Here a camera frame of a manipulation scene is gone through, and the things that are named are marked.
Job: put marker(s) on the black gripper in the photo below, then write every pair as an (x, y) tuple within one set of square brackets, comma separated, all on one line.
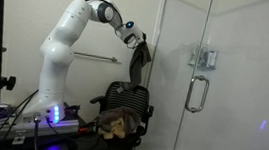
[(142, 39)]

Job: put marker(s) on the grey towel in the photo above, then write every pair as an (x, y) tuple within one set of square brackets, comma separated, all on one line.
[(139, 62)]

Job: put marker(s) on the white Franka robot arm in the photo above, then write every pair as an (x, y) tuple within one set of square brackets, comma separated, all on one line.
[(54, 60)]

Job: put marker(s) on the metal towel bar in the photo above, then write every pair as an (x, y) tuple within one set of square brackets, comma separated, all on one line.
[(96, 57)]

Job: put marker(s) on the black mesh office chair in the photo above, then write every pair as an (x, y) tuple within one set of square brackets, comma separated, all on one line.
[(132, 100)]

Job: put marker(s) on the yellow towel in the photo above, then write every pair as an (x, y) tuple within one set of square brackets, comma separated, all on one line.
[(115, 128)]

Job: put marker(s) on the glass shower panel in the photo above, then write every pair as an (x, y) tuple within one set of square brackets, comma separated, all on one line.
[(173, 55)]

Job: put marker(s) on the shower shelf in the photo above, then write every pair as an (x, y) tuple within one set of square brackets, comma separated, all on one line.
[(201, 67)]

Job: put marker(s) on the blue white container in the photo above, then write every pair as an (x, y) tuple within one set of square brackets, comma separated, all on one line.
[(212, 59)]

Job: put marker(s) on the glass shower door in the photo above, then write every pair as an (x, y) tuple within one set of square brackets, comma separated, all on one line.
[(246, 97)]

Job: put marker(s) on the black stand knob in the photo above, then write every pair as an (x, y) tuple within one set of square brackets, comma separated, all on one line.
[(9, 82)]

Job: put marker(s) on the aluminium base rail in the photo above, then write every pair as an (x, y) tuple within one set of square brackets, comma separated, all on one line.
[(55, 127)]

